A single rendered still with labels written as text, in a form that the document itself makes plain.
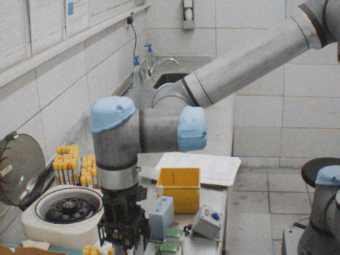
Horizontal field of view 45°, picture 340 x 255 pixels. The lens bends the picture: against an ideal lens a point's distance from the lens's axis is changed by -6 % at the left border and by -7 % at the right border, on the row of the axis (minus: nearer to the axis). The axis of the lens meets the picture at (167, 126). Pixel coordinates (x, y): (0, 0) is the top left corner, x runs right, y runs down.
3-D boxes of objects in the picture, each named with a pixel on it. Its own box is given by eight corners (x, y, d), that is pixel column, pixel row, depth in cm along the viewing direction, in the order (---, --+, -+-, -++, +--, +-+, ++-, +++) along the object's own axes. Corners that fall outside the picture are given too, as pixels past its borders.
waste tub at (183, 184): (199, 214, 135) (199, 187, 131) (157, 214, 136) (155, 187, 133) (200, 193, 147) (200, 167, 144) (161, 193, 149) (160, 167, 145)
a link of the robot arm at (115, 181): (102, 151, 81) (145, 152, 79) (105, 173, 82) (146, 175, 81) (89, 169, 74) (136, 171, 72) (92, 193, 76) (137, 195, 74)
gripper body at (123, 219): (99, 250, 79) (90, 195, 74) (111, 225, 87) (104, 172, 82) (139, 253, 77) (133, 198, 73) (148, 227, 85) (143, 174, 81)
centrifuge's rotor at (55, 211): (83, 243, 113) (79, 221, 111) (36, 233, 118) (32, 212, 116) (107, 214, 127) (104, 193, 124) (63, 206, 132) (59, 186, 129)
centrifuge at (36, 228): (108, 275, 109) (102, 237, 105) (16, 253, 118) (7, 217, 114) (141, 226, 130) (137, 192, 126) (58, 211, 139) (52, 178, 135)
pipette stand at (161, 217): (168, 244, 121) (167, 215, 117) (146, 240, 123) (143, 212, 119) (178, 225, 130) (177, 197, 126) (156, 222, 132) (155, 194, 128)
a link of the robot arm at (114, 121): (136, 107, 69) (84, 110, 69) (142, 170, 73) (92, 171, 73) (139, 92, 76) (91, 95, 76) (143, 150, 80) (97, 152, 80)
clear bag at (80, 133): (105, 173, 164) (100, 127, 157) (61, 174, 163) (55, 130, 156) (108, 145, 188) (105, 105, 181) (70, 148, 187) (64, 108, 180)
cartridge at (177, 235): (183, 256, 115) (182, 237, 113) (165, 255, 116) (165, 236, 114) (184, 247, 119) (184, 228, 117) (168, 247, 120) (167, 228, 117)
